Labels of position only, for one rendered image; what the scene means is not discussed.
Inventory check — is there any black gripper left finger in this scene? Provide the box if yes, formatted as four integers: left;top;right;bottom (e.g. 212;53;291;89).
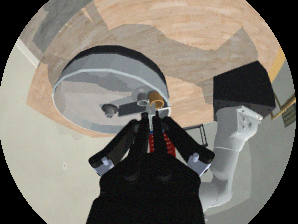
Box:
88;103;151;181

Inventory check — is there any bronze bushing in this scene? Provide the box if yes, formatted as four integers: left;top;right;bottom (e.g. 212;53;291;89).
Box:
149;92;164;109

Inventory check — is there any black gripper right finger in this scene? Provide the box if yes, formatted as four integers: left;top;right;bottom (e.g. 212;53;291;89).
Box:
151;102;215;181

